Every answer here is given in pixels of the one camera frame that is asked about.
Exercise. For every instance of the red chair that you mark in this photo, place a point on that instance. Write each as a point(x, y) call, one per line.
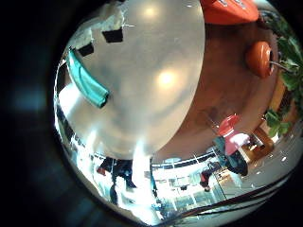
point(232, 132)

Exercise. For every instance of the artificial flower bouquet green stem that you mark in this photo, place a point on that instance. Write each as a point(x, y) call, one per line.
point(86, 80)

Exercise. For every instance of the green leafy house plant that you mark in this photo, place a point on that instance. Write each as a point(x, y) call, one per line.
point(290, 53)

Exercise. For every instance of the round orange plant pot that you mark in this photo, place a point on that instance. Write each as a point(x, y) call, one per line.
point(259, 59)

